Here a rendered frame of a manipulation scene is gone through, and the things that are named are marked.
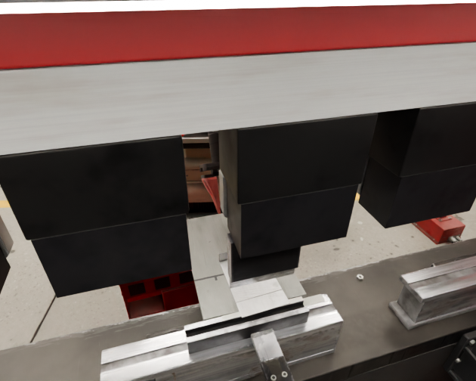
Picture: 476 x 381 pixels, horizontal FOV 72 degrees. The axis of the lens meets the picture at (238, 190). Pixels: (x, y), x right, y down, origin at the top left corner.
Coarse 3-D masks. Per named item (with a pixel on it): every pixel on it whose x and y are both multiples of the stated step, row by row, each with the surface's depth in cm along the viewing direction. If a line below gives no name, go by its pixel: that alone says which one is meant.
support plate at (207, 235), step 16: (192, 224) 72; (208, 224) 72; (224, 224) 72; (192, 240) 67; (208, 240) 67; (224, 240) 67; (192, 256) 64; (208, 256) 64; (192, 272) 61; (208, 272) 60; (208, 288) 57; (224, 288) 57; (288, 288) 57; (208, 304) 54; (224, 304) 54
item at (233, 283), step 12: (228, 240) 42; (228, 252) 44; (276, 252) 44; (288, 252) 45; (228, 264) 45; (240, 264) 44; (252, 264) 44; (264, 264) 45; (276, 264) 46; (288, 264) 46; (240, 276) 45; (252, 276) 46; (264, 276) 48; (276, 276) 48
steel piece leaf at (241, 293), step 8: (224, 256) 62; (224, 264) 62; (224, 272) 60; (264, 280) 58; (272, 280) 58; (232, 288) 57; (240, 288) 57; (248, 288) 57; (256, 288) 57; (264, 288) 57; (272, 288) 57; (280, 288) 57; (240, 296) 55; (248, 296) 55; (256, 296) 55
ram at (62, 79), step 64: (0, 64) 22; (64, 64) 23; (128, 64) 24; (192, 64) 26; (256, 64) 27; (320, 64) 29; (384, 64) 30; (448, 64) 32; (0, 128) 24; (64, 128) 25; (128, 128) 27; (192, 128) 28
